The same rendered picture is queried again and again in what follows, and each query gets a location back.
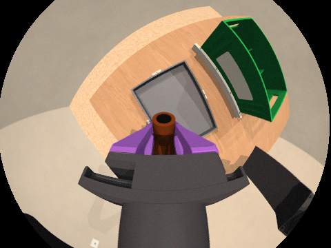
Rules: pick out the green plastic crate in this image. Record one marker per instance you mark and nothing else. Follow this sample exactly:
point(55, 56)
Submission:
point(249, 65)

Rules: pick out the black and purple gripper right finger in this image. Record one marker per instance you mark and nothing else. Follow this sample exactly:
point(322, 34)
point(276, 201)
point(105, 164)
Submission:
point(187, 142)

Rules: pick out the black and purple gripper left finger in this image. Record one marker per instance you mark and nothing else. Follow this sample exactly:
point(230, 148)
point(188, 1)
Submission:
point(140, 142)

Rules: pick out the brown bottle with blue label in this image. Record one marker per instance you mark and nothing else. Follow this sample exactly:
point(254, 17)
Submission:
point(163, 128)

